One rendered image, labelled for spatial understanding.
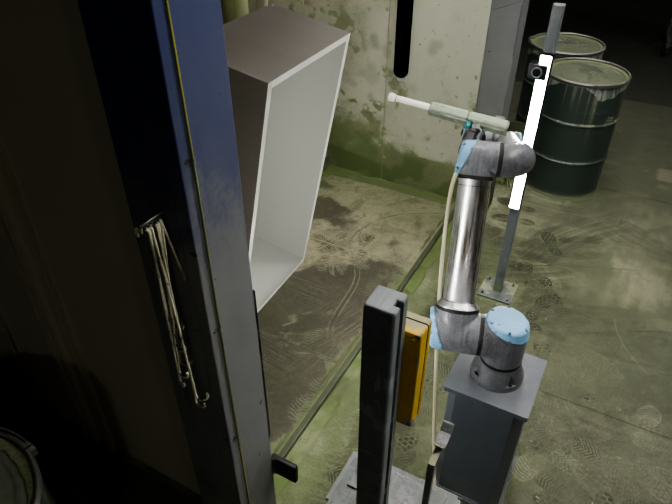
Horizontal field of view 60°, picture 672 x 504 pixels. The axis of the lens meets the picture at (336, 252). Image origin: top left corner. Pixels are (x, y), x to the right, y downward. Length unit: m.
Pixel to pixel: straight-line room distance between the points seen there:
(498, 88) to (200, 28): 2.96
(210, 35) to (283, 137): 1.54
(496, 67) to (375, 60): 0.83
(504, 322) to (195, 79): 1.34
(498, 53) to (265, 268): 1.98
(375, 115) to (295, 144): 1.72
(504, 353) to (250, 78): 1.24
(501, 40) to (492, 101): 0.38
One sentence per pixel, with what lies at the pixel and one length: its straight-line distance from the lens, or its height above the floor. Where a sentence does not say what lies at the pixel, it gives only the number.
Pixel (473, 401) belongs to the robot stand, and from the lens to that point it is 2.19.
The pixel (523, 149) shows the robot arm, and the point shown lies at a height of 1.41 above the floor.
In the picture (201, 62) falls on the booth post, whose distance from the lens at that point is 1.19.
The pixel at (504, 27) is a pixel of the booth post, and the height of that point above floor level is 1.30.
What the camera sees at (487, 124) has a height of 1.38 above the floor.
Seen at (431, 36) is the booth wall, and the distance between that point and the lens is 4.00.
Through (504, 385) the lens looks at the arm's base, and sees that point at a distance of 2.20.
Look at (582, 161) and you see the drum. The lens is 4.58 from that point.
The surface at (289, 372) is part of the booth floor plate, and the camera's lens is 3.01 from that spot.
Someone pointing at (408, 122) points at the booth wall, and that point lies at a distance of 4.24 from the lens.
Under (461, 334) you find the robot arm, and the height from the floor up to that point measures 0.87.
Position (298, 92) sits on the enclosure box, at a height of 1.36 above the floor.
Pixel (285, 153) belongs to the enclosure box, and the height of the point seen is 1.05.
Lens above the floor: 2.28
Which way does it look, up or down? 37 degrees down
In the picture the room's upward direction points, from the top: straight up
